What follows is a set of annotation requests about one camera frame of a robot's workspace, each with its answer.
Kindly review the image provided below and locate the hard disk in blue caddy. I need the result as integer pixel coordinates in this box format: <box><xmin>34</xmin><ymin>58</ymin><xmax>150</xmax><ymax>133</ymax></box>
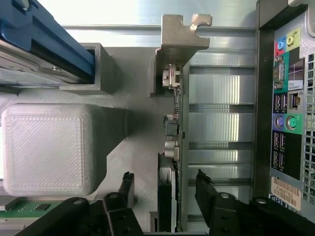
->
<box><xmin>0</xmin><ymin>0</ymin><xmax>97</xmax><ymax>89</ymax></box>

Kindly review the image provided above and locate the green RAM stick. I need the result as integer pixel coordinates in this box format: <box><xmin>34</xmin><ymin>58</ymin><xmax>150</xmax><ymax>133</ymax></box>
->
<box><xmin>0</xmin><ymin>199</ymin><xmax>104</xmax><ymax>218</ymax></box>

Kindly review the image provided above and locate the grey printed parts rack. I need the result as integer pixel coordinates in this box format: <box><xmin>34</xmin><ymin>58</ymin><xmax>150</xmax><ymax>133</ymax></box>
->
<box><xmin>0</xmin><ymin>43</ymin><xmax>164</xmax><ymax>236</ymax></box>

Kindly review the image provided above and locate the black open PC case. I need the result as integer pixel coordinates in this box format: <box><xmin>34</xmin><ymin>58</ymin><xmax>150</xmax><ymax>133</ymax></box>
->
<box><xmin>254</xmin><ymin>0</ymin><xmax>315</xmax><ymax>217</ymax></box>

